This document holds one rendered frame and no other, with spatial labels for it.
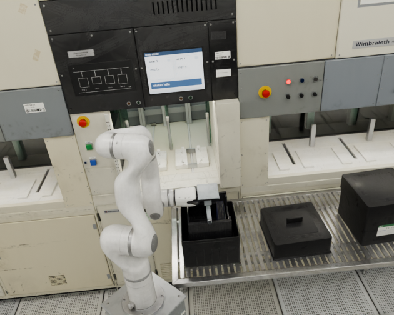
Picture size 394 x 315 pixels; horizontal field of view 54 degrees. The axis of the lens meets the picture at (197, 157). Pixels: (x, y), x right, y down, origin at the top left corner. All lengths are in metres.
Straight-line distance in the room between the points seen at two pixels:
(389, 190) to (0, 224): 2.19
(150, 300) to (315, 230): 0.86
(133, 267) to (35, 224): 1.06
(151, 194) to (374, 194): 1.08
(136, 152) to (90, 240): 1.27
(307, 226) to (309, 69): 0.79
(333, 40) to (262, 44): 0.35
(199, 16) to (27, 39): 0.80
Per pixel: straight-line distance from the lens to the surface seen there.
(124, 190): 1.47
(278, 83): 2.05
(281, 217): 2.07
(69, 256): 2.71
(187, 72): 1.96
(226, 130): 2.05
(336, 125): 2.82
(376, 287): 3.00
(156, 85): 1.98
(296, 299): 2.82
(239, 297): 2.80
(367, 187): 2.09
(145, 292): 1.75
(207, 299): 2.80
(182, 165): 2.43
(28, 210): 2.53
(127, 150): 1.42
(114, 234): 1.57
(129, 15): 1.90
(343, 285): 2.96
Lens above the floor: 2.19
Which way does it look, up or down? 31 degrees down
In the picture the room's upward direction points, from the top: 5 degrees counter-clockwise
